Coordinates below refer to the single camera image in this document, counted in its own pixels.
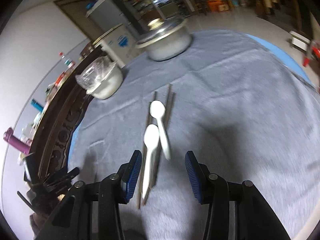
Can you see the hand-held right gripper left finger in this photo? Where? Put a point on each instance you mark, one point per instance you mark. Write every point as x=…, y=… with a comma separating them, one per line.
x=132, y=177

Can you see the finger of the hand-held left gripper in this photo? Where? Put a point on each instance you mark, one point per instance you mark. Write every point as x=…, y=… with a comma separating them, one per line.
x=66, y=176

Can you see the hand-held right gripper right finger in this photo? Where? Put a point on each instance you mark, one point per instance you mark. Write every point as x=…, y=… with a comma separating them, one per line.
x=193, y=177

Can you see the white plastic spoon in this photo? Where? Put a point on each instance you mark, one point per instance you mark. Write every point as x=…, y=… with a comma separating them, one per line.
x=158, y=109
x=151, y=136

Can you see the carved dark wooden sideboard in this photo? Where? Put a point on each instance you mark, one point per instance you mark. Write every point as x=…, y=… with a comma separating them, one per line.
x=62, y=120

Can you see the purple bottle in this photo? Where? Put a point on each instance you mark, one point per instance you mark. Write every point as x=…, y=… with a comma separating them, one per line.
x=15, y=142

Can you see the teal bottle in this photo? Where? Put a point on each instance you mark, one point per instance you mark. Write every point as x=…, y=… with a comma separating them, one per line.
x=36, y=105

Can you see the grey tablecloth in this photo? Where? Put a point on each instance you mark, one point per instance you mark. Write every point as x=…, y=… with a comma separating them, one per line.
x=225, y=92

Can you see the white bowl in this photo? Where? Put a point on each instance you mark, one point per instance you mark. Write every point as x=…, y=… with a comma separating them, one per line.
x=107, y=86

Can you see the clear plastic wrap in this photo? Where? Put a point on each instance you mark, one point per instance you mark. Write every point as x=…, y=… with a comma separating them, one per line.
x=96, y=71

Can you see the red-capped bottle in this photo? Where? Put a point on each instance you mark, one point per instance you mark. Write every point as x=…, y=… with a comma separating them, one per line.
x=67, y=61

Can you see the aluminium cooking pot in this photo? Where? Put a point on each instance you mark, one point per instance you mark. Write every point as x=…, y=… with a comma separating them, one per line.
x=172, y=47

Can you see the white freezer with blue label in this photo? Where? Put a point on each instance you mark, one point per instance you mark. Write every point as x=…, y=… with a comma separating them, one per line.
x=117, y=42

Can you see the glass pot lid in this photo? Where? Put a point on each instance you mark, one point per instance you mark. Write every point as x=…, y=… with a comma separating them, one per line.
x=160, y=31

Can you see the blue table cover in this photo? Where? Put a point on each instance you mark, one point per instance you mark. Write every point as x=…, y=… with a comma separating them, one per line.
x=282, y=52

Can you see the grey refrigerator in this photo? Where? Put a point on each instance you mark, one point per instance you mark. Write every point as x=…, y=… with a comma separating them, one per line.
x=106, y=15

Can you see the white stool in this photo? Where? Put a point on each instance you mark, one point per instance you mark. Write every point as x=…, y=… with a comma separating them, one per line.
x=298, y=40

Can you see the glass door display fridge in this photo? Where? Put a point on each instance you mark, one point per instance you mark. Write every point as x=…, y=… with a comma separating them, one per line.
x=155, y=0

